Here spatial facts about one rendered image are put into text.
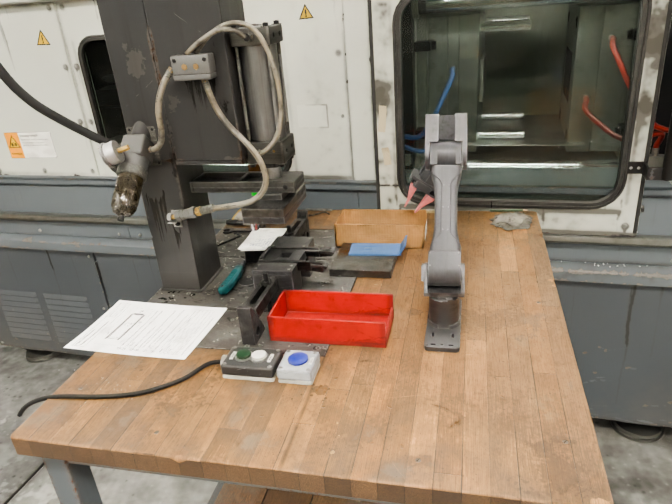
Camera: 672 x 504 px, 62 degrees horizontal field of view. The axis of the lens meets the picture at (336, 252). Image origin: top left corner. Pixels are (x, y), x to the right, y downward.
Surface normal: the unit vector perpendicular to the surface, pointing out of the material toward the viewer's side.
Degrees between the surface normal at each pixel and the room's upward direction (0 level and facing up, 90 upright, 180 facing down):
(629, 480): 0
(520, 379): 0
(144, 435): 0
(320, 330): 90
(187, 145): 90
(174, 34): 90
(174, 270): 90
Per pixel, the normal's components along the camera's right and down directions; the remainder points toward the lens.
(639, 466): -0.07, -0.90
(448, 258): -0.19, -0.29
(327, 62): -0.28, 0.42
